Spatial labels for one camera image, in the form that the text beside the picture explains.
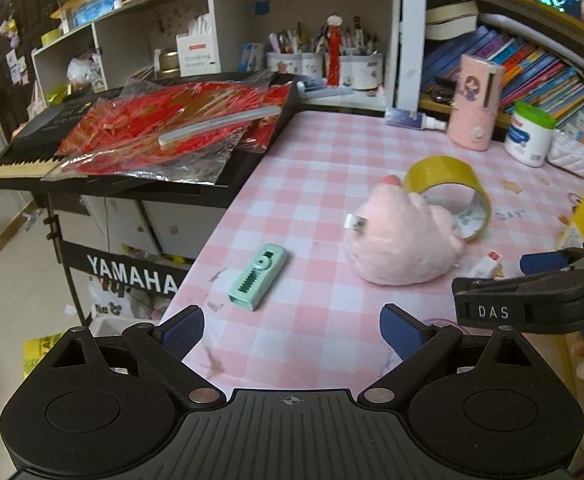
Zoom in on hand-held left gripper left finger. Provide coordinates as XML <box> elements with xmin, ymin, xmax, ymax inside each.
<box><xmin>37</xmin><ymin>306</ymin><xmax>221</xmax><ymax>410</ymax></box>

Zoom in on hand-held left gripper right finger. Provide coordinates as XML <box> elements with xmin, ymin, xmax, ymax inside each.
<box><xmin>358</xmin><ymin>304</ymin><xmax>552</xmax><ymax>409</ymax></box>

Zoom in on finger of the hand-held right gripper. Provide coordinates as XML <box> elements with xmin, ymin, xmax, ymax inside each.
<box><xmin>452</xmin><ymin>268</ymin><xmax>584</xmax><ymax>334</ymax></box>
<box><xmin>520</xmin><ymin>241</ymin><xmax>584</xmax><ymax>274</ymax></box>

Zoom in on small white box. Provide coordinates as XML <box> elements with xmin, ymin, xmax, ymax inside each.
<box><xmin>468</xmin><ymin>249</ymin><xmax>506</xmax><ymax>282</ymax></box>

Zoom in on mint green correction tape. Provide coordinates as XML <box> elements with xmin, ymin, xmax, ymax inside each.
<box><xmin>227</xmin><ymin>243</ymin><xmax>288</xmax><ymax>310</ymax></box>

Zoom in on pink plush toy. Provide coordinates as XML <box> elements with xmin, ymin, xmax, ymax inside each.
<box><xmin>343</xmin><ymin>176</ymin><xmax>465</xmax><ymax>287</ymax></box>

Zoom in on yellow tape roll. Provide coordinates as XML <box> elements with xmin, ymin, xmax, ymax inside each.
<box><xmin>403</xmin><ymin>156</ymin><xmax>493</xmax><ymax>241</ymax></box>

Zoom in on black keyboard stand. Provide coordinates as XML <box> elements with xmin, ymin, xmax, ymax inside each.
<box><xmin>43</xmin><ymin>204</ymin><xmax>185</xmax><ymax>328</ymax></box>

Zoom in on white drawer cabinet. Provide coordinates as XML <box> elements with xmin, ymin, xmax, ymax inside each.
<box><xmin>79</xmin><ymin>195</ymin><xmax>227</xmax><ymax>261</ymax></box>

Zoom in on white quilted pouch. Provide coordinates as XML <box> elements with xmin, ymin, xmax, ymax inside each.
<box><xmin>546</xmin><ymin>129</ymin><xmax>584</xmax><ymax>177</ymax></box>

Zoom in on white jar green lid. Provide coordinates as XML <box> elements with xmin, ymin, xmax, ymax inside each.
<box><xmin>502</xmin><ymin>101</ymin><xmax>558</xmax><ymax>168</ymax></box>

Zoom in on yellow floor packet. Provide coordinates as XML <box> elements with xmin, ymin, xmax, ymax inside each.
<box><xmin>22</xmin><ymin>334</ymin><xmax>65</xmax><ymax>381</ymax></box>

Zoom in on pink humidifier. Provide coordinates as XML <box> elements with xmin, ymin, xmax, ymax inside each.
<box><xmin>446</xmin><ymin>53</ymin><xmax>505</xmax><ymax>151</ymax></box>

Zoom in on pink checkered tablecloth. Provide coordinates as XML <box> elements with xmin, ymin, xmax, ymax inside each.
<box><xmin>158</xmin><ymin>109</ymin><xmax>584</xmax><ymax>401</ymax></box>

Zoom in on row of leaning books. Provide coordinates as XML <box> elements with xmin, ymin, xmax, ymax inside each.
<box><xmin>421</xmin><ymin>24</ymin><xmax>584</xmax><ymax>128</ymax></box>

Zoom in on red foil packets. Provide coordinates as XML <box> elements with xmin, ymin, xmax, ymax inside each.
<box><xmin>42</xmin><ymin>80</ymin><xmax>293</xmax><ymax>184</ymax></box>

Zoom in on white flat board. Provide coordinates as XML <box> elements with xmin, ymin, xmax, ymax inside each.
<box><xmin>476</xmin><ymin>10</ymin><xmax>584</xmax><ymax>70</ymax></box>

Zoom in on black electronic keyboard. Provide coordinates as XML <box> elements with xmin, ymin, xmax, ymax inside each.
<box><xmin>0</xmin><ymin>71</ymin><xmax>303</xmax><ymax>206</ymax></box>

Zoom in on open thick book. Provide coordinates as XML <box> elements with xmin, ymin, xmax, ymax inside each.
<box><xmin>424</xmin><ymin>0</ymin><xmax>480</xmax><ymax>41</ymax></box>

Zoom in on large white pen cup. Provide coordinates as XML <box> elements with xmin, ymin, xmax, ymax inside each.
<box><xmin>339</xmin><ymin>20</ymin><xmax>385</xmax><ymax>92</ymax></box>

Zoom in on gold tin can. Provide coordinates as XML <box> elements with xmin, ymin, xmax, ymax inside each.
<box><xmin>153</xmin><ymin>48</ymin><xmax>181</xmax><ymax>79</ymax></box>

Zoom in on white tissue box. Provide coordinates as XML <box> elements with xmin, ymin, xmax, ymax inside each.
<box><xmin>175</xmin><ymin>14</ymin><xmax>222</xmax><ymax>79</ymax></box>

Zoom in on white plastic bag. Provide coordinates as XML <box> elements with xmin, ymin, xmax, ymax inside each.
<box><xmin>66</xmin><ymin>51</ymin><xmax>104</xmax><ymax>87</ymax></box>

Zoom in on small printed pen cup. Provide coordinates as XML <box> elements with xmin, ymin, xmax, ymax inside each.
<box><xmin>266</xmin><ymin>30</ymin><xmax>303</xmax><ymax>76</ymax></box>

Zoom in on red tassel ornament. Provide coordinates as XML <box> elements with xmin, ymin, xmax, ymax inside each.
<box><xmin>323</xmin><ymin>14</ymin><xmax>347</xmax><ymax>90</ymax></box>

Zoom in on blue packet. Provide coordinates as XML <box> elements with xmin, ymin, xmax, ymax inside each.
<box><xmin>72</xmin><ymin>0</ymin><xmax>123</xmax><ymax>28</ymax></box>

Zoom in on white shelf unit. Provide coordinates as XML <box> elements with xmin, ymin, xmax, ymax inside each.
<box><xmin>30</xmin><ymin>0</ymin><xmax>403</xmax><ymax>111</ymax></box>

